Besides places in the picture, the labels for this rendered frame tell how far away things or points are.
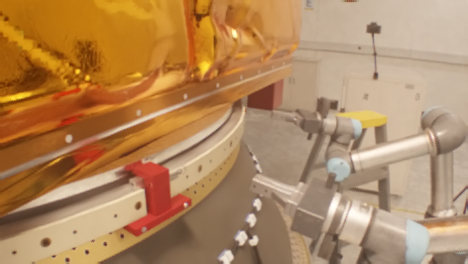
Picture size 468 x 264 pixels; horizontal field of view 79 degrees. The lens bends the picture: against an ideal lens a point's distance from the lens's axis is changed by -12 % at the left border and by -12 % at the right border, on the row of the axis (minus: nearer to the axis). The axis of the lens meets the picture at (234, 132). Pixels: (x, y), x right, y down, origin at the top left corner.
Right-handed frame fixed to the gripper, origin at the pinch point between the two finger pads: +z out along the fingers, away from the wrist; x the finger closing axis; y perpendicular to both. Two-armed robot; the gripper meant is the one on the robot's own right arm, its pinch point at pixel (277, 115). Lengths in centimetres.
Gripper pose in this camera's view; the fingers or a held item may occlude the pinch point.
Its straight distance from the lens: 110.6
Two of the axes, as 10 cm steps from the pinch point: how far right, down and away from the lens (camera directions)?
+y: -1.9, 9.4, 2.9
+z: -9.8, -1.6, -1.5
